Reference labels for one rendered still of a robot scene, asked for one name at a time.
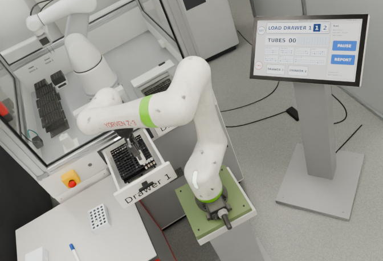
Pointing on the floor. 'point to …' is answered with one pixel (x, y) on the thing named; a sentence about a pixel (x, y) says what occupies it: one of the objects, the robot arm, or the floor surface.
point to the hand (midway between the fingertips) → (140, 157)
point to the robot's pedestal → (237, 239)
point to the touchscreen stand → (320, 160)
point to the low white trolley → (133, 223)
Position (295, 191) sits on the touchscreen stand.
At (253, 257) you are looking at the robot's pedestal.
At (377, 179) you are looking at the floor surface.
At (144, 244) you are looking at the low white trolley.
